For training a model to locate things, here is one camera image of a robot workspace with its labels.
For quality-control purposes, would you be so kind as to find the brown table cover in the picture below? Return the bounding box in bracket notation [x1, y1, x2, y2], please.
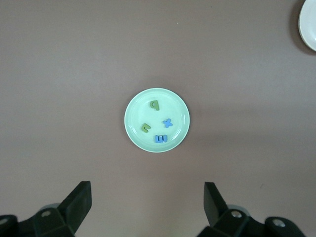
[0, 0, 316, 237]

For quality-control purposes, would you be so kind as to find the blue foam letter m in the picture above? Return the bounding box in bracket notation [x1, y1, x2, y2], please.
[154, 134, 169, 144]

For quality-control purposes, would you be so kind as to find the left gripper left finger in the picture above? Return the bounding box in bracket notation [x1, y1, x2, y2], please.
[0, 181, 93, 237]

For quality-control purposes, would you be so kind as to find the green plate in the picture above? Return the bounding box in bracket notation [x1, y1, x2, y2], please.
[124, 87, 191, 153]

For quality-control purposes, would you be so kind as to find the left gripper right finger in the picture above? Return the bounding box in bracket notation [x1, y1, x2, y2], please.
[197, 182, 308, 237]

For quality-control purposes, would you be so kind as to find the beige plate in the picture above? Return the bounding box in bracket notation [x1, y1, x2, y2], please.
[298, 0, 316, 52]

